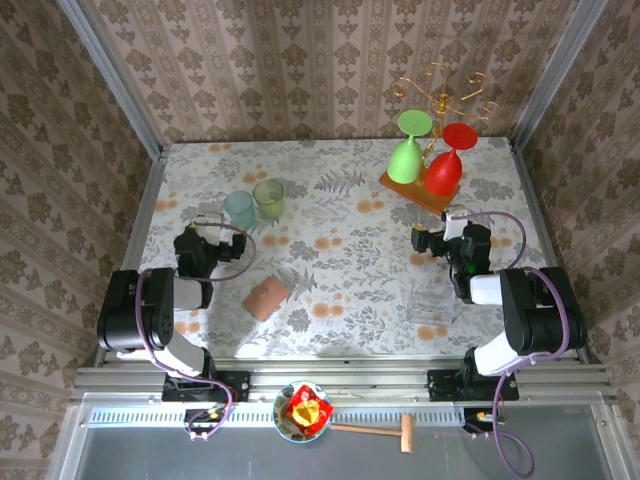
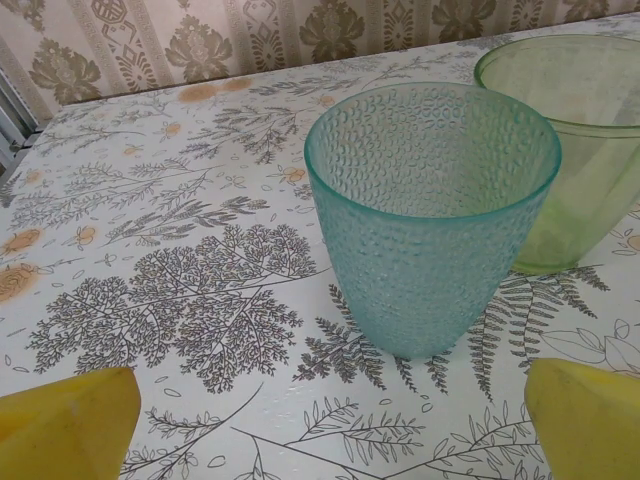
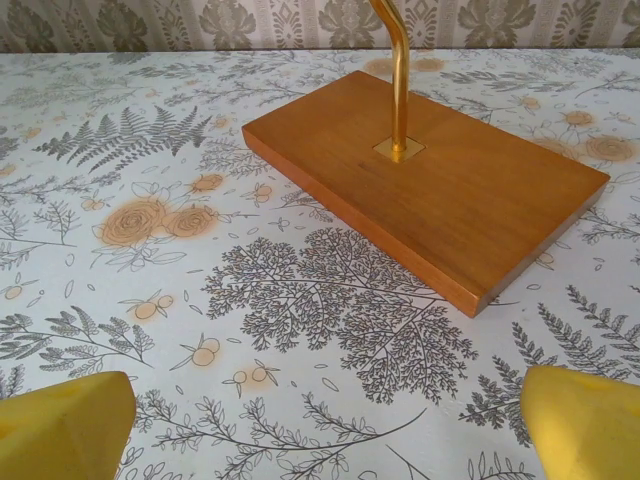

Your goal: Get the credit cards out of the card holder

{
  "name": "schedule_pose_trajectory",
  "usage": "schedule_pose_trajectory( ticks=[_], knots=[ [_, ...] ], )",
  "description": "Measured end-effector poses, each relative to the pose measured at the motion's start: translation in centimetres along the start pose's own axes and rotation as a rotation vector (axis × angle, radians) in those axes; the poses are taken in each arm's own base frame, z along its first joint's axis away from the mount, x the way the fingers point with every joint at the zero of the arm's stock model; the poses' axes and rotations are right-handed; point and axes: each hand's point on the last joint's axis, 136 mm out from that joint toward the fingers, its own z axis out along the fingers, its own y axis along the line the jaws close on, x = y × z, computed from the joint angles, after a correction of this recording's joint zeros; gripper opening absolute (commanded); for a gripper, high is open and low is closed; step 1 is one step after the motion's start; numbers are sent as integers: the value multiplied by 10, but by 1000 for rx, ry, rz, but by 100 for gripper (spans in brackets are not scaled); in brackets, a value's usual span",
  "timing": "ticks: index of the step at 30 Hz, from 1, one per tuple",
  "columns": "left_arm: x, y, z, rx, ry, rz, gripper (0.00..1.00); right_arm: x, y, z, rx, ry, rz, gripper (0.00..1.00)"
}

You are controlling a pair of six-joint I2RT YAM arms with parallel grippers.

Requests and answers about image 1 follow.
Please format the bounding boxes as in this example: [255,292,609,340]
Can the pink leather card holder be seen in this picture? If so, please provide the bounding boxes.
[242,275,292,321]

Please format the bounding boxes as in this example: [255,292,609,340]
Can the clear acrylic card box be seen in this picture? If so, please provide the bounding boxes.
[405,281,460,327]

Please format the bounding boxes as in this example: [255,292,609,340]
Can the blue frosted cup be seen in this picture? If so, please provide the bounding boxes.
[223,189,257,231]

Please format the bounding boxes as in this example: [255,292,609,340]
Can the green frosted cup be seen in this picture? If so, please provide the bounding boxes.
[252,179,286,221]

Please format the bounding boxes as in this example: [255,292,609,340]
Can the red plastic wine glass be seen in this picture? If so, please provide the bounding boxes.
[423,122,479,197]

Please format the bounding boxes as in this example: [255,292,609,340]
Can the green plastic wine glass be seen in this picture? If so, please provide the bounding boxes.
[387,109,434,185]

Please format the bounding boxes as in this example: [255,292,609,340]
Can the red and yellow wrapper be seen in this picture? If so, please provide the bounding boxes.
[284,385,335,432]

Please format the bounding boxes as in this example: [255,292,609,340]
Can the black connector board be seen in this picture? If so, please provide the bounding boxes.
[183,407,225,437]
[462,407,501,435]

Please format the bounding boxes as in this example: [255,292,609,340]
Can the patterned ceramic bowl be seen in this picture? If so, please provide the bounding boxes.
[272,380,334,442]

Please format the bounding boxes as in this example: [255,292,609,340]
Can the small wooden mallet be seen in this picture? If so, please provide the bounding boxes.
[330,413,417,454]

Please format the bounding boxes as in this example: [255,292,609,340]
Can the grey metal shelf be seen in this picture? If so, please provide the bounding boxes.
[47,392,640,480]

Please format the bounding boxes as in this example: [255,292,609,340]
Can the gold wire glass rack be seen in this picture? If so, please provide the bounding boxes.
[378,62,502,217]

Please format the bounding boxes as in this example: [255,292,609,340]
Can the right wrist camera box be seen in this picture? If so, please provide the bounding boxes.
[442,203,470,241]

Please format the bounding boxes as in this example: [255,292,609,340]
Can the aluminium table rail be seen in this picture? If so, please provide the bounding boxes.
[92,144,169,369]
[508,138,592,365]

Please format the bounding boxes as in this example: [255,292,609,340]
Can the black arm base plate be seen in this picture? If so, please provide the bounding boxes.
[427,368,520,402]
[162,370,251,403]

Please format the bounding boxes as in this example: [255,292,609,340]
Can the long aluminium frame rail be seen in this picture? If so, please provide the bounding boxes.
[69,364,619,406]

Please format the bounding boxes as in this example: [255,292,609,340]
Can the white slotted cable duct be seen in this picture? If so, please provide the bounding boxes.
[87,407,466,430]

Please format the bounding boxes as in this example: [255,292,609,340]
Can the aluminium frame post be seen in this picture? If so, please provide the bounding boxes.
[55,0,166,159]
[510,0,610,151]

